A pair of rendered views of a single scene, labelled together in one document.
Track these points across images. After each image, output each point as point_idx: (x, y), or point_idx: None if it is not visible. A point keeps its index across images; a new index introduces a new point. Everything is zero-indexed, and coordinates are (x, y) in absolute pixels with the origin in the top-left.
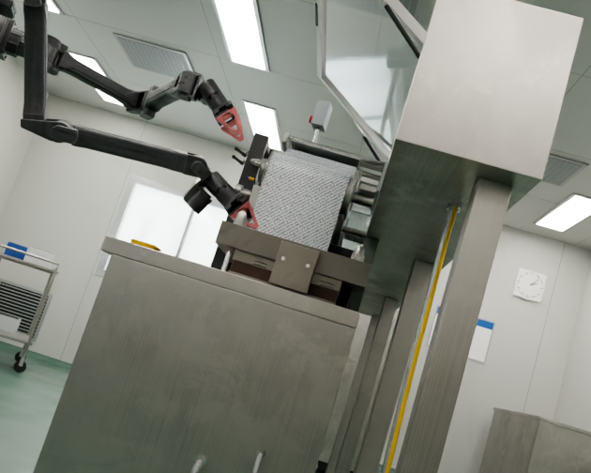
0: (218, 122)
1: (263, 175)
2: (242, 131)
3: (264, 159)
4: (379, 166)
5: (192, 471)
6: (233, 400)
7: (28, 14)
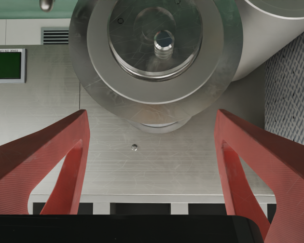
0: (77, 217)
1: (76, 5)
2: (221, 185)
3: (131, 66)
4: (133, 147)
5: None
6: None
7: None
